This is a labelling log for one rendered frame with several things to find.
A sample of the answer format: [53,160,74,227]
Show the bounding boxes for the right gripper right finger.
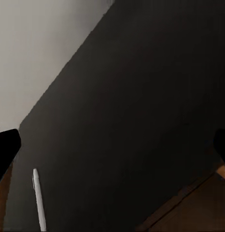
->
[213,128,225,162]

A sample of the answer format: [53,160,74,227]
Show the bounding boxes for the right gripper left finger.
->
[0,129,21,181]

